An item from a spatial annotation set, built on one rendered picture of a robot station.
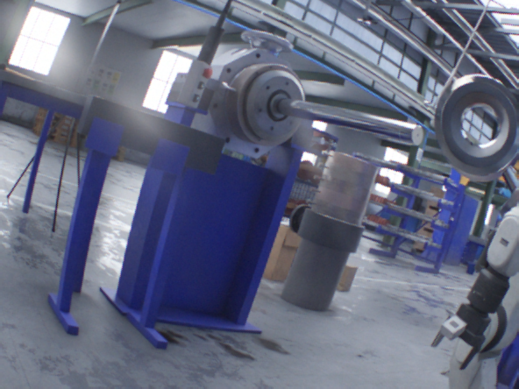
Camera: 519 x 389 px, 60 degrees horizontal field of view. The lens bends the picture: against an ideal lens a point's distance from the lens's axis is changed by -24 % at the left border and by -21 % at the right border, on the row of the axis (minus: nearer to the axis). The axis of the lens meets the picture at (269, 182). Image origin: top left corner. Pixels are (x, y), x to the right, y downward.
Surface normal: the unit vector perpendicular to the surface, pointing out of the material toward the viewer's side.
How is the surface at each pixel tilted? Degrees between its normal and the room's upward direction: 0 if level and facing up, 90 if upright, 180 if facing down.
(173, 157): 90
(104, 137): 90
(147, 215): 90
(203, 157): 90
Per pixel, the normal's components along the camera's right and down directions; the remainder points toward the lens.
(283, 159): -0.73, -0.23
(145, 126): 0.61, 0.21
